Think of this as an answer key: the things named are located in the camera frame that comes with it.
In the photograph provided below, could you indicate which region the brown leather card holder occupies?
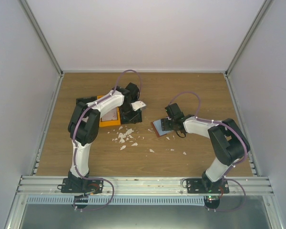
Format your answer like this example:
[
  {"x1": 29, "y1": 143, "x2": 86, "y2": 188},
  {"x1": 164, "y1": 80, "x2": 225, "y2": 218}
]
[{"x1": 151, "y1": 117, "x2": 175, "y2": 137}]

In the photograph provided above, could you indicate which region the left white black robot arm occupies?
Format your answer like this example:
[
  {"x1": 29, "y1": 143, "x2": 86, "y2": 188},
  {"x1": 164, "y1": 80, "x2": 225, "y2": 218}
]
[{"x1": 68, "y1": 83, "x2": 146, "y2": 193}]

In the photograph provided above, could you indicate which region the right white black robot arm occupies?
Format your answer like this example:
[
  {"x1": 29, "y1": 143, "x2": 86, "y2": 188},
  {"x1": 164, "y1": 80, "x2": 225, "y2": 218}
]
[{"x1": 161, "y1": 103, "x2": 251, "y2": 193}]

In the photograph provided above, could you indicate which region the black right card bin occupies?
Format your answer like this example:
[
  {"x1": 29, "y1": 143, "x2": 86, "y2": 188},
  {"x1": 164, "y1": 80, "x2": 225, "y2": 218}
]
[{"x1": 119, "y1": 108, "x2": 142, "y2": 125}]

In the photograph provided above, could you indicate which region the black card bin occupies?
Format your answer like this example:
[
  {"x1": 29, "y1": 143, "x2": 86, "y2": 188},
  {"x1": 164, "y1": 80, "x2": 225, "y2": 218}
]
[
  {"x1": 119, "y1": 108, "x2": 142, "y2": 125},
  {"x1": 75, "y1": 96, "x2": 97, "y2": 109}
]

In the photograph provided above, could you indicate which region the white pink card stack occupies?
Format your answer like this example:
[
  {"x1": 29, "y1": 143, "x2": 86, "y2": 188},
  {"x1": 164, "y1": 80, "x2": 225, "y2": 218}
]
[{"x1": 102, "y1": 108, "x2": 118, "y2": 122}]

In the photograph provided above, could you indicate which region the black left card bin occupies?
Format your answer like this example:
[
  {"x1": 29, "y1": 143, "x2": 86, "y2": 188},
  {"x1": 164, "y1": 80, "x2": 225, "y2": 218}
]
[{"x1": 75, "y1": 96, "x2": 97, "y2": 109}]

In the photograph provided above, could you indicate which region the white debris pile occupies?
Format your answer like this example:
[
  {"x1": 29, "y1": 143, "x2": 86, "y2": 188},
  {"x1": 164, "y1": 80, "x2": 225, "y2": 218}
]
[{"x1": 106, "y1": 125, "x2": 140, "y2": 151}]

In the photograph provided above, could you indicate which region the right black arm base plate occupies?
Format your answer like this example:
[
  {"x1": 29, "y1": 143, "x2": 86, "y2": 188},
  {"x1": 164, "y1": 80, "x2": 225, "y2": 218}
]
[{"x1": 181, "y1": 178, "x2": 230, "y2": 194}]

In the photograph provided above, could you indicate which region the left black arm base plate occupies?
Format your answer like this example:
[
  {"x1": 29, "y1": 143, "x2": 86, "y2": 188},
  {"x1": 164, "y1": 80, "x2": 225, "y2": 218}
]
[{"x1": 57, "y1": 177, "x2": 103, "y2": 194}]

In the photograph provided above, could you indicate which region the grey slotted cable duct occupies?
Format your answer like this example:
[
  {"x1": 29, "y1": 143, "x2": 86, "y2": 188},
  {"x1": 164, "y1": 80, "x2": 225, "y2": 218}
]
[{"x1": 27, "y1": 195, "x2": 204, "y2": 206}]

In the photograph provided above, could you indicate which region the left aluminium frame post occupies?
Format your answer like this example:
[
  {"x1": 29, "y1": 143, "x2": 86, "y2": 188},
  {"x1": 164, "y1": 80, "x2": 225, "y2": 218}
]
[{"x1": 19, "y1": 0, "x2": 63, "y2": 77}]

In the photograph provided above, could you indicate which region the aluminium frame post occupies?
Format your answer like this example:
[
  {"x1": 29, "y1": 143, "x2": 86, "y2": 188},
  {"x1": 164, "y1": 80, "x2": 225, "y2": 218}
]
[
  {"x1": 19, "y1": 0, "x2": 63, "y2": 77},
  {"x1": 224, "y1": 0, "x2": 275, "y2": 77}
]

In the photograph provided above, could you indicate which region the aluminium mounting rail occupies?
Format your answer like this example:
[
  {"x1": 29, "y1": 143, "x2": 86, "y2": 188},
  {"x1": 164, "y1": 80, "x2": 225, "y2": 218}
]
[{"x1": 16, "y1": 176, "x2": 274, "y2": 196}]

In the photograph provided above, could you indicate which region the right aluminium frame post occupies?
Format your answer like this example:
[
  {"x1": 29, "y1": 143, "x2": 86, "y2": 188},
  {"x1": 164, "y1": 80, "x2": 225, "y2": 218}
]
[{"x1": 224, "y1": 0, "x2": 275, "y2": 77}]

